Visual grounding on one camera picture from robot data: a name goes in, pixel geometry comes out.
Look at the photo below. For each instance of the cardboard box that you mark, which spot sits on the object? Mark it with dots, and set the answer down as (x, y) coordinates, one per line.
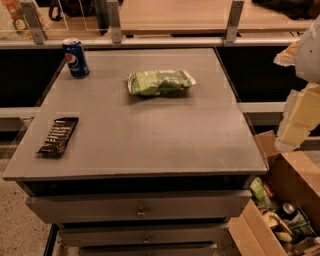
(294, 178)

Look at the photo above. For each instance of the black rxbar chocolate bar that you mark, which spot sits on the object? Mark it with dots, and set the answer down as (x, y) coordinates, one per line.
(58, 137)

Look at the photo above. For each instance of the orange snack package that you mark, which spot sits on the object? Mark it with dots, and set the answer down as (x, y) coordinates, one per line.
(13, 23)

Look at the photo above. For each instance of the metal can in box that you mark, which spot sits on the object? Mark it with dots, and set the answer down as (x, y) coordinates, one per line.
(288, 208)

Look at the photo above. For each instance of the top drawer knob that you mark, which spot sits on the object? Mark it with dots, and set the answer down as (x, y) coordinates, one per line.
(141, 212)

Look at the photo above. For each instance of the metal bracket left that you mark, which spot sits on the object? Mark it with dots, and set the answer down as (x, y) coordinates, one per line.
(33, 20)

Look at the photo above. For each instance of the metal bracket right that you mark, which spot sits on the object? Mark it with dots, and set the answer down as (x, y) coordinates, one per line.
(233, 21)

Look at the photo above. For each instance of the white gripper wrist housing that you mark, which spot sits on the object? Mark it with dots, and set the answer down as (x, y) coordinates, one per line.
(309, 56)

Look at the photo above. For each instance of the metal bracket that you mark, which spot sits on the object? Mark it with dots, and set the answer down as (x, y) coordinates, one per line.
(33, 20)
(233, 21)
(114, 20)

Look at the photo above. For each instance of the black bag on shelf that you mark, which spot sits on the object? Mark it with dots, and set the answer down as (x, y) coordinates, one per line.
(294, 9)

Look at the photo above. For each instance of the green packet in box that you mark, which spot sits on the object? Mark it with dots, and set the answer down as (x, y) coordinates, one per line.
(260, 197)

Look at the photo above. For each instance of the metal bracket middle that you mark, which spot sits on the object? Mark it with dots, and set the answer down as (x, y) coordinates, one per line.
(114, 20)

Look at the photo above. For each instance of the green snack bag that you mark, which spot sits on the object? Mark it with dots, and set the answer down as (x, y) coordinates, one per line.
(158, 82)

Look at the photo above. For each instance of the grey drawer cabinet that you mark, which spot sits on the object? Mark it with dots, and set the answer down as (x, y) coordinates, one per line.
(187, 157)

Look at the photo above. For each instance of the blue pepsi can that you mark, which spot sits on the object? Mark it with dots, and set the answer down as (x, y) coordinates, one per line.
(75, 57)

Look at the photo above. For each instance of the drawer knob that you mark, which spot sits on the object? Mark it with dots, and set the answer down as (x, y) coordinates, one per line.
(146, 240)
(141, 212)

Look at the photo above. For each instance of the wooden shelf board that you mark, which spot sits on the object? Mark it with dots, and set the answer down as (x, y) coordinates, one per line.
(201, 17)

